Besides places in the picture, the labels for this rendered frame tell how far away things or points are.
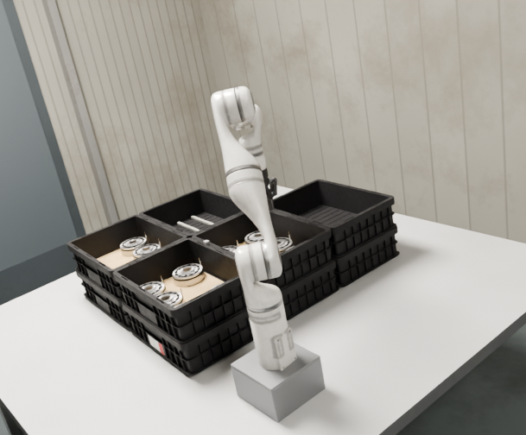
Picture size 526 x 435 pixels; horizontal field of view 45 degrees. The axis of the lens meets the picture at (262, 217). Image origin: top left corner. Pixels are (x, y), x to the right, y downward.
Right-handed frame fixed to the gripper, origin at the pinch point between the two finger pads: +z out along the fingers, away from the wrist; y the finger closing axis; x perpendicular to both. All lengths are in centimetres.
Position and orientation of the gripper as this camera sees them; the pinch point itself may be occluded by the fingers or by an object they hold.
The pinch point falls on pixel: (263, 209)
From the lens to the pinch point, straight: 208.4
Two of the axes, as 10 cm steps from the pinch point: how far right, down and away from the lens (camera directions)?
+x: -6.2, -1.9, 7.6
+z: 1.8, 9.1, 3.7
